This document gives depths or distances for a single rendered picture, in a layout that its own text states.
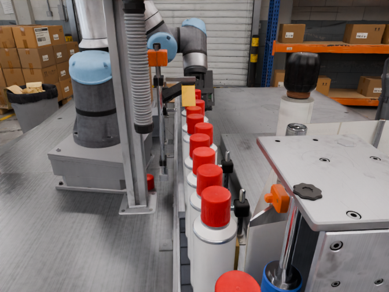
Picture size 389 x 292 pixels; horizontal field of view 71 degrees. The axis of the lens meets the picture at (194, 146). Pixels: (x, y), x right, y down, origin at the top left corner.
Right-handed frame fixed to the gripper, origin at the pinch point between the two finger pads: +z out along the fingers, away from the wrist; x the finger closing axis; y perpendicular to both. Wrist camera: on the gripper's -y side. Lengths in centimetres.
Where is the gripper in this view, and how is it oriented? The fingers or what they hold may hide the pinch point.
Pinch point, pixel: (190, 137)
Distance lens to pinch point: 81.3
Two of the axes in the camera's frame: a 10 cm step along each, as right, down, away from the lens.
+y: 10.0, -0.3, 0.6
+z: 0.3, 10.0, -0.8
